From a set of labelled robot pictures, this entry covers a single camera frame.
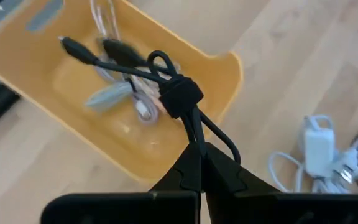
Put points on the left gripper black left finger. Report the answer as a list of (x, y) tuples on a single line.
[(120, 208)]

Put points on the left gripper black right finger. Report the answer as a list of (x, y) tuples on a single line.
[(259, 208)]

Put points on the yellow plastic bin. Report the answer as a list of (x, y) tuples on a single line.
[(57, 93)]

